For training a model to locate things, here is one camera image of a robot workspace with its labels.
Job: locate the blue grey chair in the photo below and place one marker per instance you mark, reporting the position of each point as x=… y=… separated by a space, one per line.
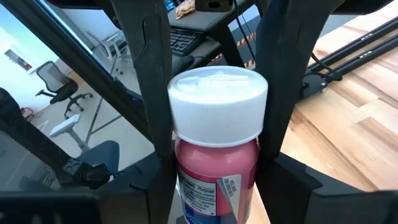
x=102 y=154

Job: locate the wall sign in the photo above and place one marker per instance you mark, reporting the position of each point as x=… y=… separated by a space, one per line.
x=18 y=59

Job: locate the black keyboard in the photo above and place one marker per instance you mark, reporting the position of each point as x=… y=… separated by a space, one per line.
x=186 y=40

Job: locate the dark grey desk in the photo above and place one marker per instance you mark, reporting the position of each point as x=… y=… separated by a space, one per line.
x=202 y=20

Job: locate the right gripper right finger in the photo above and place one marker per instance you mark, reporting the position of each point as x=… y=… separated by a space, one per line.
x=286 y=77

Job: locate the white stool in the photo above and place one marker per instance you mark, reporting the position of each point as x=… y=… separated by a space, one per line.
x=65 y=124

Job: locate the black office chair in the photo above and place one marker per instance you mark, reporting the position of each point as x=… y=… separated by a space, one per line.
x=59 y=87

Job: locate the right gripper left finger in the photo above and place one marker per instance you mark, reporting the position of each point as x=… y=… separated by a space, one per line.
x=149 y=93

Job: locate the person's hand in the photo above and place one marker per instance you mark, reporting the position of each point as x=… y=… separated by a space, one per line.
x=185 y=8

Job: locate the black table frame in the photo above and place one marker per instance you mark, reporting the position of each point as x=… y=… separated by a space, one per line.
x=348 y=46

